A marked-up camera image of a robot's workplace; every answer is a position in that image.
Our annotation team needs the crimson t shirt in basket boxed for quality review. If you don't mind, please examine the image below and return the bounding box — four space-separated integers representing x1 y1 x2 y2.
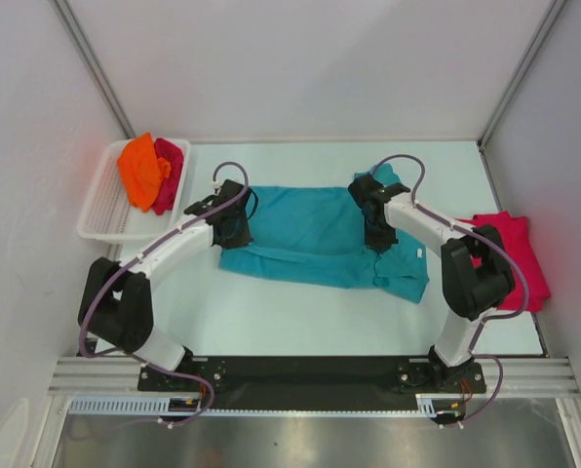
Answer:
152 138 184 215

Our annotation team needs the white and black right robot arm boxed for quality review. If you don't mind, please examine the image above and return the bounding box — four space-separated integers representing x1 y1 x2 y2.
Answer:
348 174 516 391

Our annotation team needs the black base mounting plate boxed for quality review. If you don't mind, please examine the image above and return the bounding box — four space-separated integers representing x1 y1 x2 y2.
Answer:
136 354 487 411

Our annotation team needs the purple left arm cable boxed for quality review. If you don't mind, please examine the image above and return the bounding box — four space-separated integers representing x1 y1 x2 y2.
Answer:
68 161 258 432

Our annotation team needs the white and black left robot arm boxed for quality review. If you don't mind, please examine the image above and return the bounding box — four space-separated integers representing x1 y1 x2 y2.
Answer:
78 179 258 390

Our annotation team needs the white slotted cable duct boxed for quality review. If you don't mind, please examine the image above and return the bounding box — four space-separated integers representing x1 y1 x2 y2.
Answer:
68 393 467 419

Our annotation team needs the teal t shirt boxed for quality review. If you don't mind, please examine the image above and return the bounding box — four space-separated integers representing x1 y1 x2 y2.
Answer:
219 186 429 303

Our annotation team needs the folded crimson t shirt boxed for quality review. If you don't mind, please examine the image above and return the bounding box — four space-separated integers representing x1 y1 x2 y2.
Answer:
460 211 551 314

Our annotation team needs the white perforated plastic basket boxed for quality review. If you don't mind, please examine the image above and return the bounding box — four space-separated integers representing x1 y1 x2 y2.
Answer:
77 138 191 245

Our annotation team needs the orange t shirt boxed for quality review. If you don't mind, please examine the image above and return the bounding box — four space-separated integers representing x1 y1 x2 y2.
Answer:
117 133 172 213

